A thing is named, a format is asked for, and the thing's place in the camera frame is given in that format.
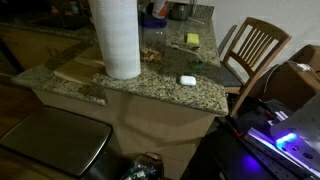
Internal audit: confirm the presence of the small white pill bottle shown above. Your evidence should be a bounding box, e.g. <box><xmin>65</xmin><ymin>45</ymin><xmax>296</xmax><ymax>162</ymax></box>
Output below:
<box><xmin>152</xmin><ymin>0</ymin><xmax>168</xmax><ymax>19</ymax></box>

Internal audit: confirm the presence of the white earbuds case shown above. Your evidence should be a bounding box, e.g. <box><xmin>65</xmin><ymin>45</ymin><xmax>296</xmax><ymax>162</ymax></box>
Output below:
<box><xmin>179</xmin><ymin>76</ymin><xmax>197</xmax><ymax>86</ymax></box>

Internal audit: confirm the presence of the metal spoon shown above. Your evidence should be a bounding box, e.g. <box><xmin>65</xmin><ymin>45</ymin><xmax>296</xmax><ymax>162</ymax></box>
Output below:
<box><xmin>170</xmin><ymin>43</ymin><xmax>200</xmax><ymax>54</ymax></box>

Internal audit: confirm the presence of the clear jar with blue lid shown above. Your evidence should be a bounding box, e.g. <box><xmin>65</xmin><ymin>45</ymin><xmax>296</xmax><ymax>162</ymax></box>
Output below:
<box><xmin>139</xmin><ymin>14</ymin><xmax>167</xmax><ymax>63</ymax></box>

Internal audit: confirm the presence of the yellow sponge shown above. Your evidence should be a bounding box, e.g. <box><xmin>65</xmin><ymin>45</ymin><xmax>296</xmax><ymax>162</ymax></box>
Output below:
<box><xmin>187</xmin><ymin>33</ymin><xmax>199</xmax><ymax>45</ymax></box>

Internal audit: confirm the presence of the white stick on counter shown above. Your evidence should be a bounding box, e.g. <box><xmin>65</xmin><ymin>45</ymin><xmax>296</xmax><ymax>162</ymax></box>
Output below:
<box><xmin>188</xmin><ymin>17</ymin><xmax>205</xmax><ymax>24</ymax></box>

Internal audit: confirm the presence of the wooden cutting board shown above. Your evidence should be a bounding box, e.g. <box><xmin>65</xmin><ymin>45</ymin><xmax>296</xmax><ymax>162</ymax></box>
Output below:
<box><xmin>54</xmin><ymin>45</ymin><xmax>105</xmax><ymax>85</ymax></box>

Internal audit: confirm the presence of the dark metal pot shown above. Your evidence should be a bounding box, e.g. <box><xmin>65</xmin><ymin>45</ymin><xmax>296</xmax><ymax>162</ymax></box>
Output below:
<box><xmin>169</xmin><ymin>3</ymin><xmax>189</xmax><ymax>21</ymax></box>

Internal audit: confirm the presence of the white paper towel roll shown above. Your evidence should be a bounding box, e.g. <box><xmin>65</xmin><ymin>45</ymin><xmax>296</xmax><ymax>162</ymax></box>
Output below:
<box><xmin>88</xmin><ymin>0</ymin><xmax>141</xmax><ymax>79</ymax></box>

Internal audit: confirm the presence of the wooden chair with grey seat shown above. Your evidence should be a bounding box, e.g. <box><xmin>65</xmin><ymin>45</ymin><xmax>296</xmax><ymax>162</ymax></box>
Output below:
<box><xmin>221</xmin><ymin>17</ymin><xmax>291</xmax><ymax>116</ymax></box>

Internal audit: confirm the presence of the stainless steel trash bin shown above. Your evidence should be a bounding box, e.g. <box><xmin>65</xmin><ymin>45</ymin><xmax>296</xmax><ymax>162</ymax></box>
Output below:
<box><xmin>0</xmin><ymin>107</ymin><xmax>114</xmax><ymax>180</ymax></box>

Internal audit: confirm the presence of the brown cardboard box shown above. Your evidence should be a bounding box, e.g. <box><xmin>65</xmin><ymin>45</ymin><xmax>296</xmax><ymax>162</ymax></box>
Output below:
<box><xmin>263</xmin><ymin>45</ymin><xmax>320</xmax><ymax>111</ymax></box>

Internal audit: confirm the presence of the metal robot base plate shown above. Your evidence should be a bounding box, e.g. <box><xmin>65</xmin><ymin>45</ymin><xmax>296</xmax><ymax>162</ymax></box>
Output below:
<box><xmin>229</xmin><ymin>109</ymin><xmax>320</xmax><ymax>180</ymax></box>

